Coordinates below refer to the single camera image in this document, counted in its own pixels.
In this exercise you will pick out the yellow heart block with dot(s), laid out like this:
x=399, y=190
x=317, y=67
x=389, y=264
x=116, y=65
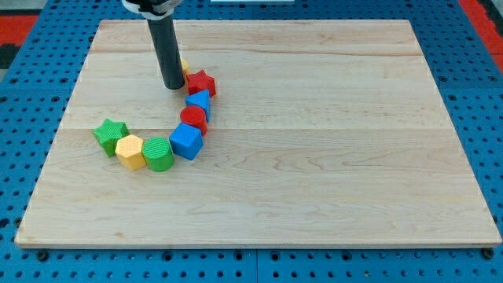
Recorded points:
x=185, y=68

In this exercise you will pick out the red star block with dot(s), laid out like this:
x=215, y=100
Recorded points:
x=201, y=81

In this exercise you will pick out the green star block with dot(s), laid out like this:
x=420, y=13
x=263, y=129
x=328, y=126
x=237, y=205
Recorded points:
x=108, y=134

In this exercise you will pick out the red cylinder block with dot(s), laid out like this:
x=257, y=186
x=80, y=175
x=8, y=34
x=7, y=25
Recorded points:
x=195, y=116

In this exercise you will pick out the blue triangle block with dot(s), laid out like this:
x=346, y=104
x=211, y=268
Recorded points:
x=201, y=99

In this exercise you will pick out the blue cube block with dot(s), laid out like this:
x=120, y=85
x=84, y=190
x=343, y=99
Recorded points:
x=186, y=141

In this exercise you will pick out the light wooden board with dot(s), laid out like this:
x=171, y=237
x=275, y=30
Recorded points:
x=323, y=134

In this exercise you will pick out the green cylinder block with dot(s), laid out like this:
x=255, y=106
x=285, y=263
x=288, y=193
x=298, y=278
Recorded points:
x=158, y=154

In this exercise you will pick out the yellow hexagon block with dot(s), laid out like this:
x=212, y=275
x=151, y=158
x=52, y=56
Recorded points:
x=129, y=152

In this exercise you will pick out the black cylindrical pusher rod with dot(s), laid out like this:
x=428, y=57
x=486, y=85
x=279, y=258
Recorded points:
x=166, y=46

